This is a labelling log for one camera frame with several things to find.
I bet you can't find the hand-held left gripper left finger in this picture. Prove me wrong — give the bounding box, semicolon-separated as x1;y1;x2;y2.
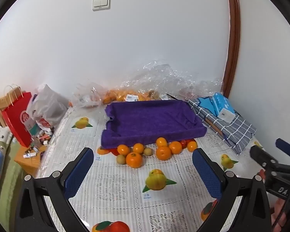
14;147;95;232

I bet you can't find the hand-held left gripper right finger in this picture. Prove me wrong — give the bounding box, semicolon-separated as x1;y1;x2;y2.
192;148;272;232

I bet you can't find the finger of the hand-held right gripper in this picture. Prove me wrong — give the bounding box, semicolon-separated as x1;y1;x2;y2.
250;145;279;168
275;138;290;157

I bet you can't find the cluster of mandarins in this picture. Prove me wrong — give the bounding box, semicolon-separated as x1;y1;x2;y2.
117;137;199;169

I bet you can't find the purple towel-lined tray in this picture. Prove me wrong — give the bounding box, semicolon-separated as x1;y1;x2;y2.
101;100;207;149

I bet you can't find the person's right hand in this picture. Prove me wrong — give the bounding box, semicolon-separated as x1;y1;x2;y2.
270;195;290;232

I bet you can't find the grey plaid folded cloth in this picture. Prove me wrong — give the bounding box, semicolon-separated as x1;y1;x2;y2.
187;98;258;154

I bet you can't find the fruit-printed tablecloth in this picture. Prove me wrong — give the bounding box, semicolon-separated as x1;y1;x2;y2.
35;106;267;232

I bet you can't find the wooden stick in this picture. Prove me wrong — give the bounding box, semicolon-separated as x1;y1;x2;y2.
205;118;226;137

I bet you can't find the clutter of small packets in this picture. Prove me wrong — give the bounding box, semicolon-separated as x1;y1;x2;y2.
24;126;54;159

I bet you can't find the wooden nightstand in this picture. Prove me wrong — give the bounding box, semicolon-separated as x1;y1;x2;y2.
14;135;54;177

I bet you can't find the blue tissue box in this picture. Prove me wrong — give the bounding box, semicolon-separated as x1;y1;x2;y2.
211;93;236;123

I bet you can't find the blue star-shaped paper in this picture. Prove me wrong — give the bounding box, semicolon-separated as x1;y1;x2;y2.
196;97;219;116

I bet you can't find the green bed sheet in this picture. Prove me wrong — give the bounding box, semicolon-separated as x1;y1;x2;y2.
0;138;25;225

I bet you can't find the white plastic bag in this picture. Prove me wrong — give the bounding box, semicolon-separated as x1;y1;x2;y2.
26;84;69;136

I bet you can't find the small clear plastic bag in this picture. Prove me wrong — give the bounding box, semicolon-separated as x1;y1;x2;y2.
71;80;107;108

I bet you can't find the red paper bag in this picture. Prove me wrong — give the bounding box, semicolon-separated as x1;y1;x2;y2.
2;84;33;148

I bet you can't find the polka-dot pillow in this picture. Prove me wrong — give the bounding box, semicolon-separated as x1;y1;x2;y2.
0;126;14;148

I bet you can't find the clear bag of mandarins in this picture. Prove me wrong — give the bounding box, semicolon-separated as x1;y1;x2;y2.
103;88;165;103

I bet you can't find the crumpled clear plastic wrap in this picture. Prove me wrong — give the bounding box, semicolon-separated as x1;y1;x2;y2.
121;58;224;101

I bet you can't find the black cable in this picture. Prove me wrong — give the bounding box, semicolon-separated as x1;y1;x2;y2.
272;186;290;229

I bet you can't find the brown wooden door frame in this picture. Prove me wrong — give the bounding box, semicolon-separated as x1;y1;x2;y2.
223;0;241;100

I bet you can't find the white light switch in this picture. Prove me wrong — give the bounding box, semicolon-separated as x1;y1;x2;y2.
92;0;111;11

